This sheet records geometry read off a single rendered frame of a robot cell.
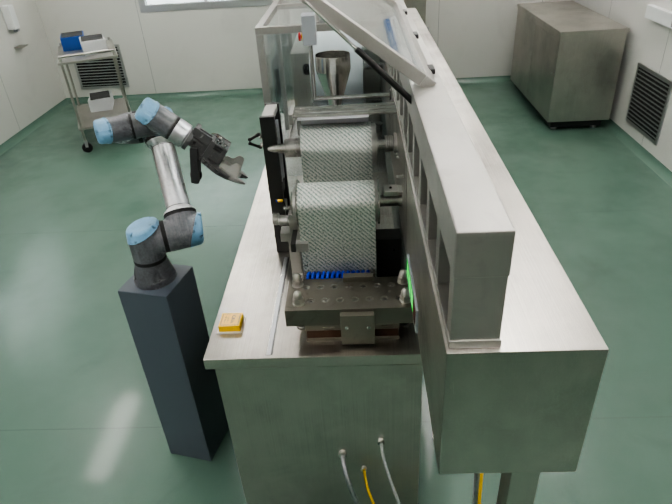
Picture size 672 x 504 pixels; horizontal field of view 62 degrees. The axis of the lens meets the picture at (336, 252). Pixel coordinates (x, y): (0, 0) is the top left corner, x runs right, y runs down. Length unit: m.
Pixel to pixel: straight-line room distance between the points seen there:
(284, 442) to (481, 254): 1.32
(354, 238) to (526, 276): 0.77
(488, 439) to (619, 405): 1.95
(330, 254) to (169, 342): 0.76
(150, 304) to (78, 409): 1.12
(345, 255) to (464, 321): 0.94
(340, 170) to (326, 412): 0.79
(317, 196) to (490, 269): 0.95
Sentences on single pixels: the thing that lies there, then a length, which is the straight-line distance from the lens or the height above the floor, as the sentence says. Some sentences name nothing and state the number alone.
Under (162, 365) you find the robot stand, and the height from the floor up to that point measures 0.55.
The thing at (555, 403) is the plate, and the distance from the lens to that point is 1.03.
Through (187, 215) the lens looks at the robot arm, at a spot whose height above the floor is 1.13.
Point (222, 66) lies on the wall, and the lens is 7.45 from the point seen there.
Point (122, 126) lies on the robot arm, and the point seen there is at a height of 1.52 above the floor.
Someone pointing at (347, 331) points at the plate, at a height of 0.96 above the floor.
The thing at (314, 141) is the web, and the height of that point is 1.38.
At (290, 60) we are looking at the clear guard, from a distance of 2.62.
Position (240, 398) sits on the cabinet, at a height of 0.73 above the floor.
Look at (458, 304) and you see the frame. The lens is 0.87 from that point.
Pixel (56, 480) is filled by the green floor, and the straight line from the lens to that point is 2.88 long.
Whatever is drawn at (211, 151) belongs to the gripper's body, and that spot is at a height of 1.45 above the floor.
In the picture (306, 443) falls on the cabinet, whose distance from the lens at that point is 1.99.
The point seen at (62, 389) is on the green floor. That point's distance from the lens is 3.28.
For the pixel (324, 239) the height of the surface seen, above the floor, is 1.15.
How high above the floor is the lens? 2.06
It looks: 32 degrees down
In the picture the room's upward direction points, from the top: 4 degrees counter-clockwise
